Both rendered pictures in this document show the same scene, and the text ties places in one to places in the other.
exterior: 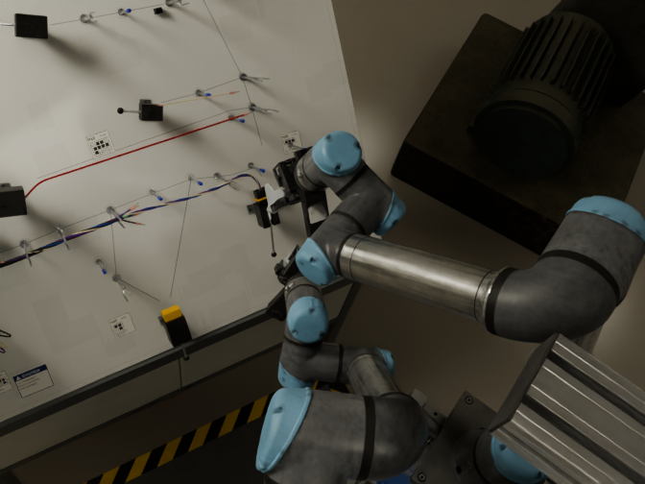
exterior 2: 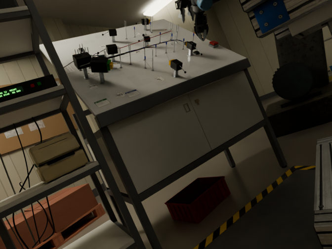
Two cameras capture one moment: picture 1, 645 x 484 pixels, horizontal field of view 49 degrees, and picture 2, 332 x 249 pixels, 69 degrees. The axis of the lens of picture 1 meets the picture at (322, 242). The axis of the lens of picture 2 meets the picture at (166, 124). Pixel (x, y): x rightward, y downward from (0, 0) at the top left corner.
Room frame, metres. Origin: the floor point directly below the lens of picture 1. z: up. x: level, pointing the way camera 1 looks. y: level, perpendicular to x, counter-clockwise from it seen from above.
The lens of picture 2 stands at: (-0.95, 0.04, 0.74)
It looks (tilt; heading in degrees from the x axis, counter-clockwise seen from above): 2 degrees down; 16
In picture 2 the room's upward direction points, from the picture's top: 24 degrees counter-clockwise
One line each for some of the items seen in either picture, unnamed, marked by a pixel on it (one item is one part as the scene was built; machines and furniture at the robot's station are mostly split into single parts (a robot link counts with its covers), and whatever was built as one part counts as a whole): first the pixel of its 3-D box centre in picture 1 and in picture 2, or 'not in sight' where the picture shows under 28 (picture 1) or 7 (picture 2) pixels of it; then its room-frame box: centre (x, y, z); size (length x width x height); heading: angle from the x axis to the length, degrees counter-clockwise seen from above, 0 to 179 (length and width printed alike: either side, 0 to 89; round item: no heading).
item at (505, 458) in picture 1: (521, 446); not in sight; (0.41, -0.45, 1.33); 0.13 x 0.12 x 0.14; 160
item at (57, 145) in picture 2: not in sight; (56, 156); (0.09, 0.96, 0.76); 0.30 x 0.21 x 0.20; 48
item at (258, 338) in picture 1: (267, 326); (228, 107); (0.76, 0.08, 0.60); 0.55 x 0.03 x 0.39; 134
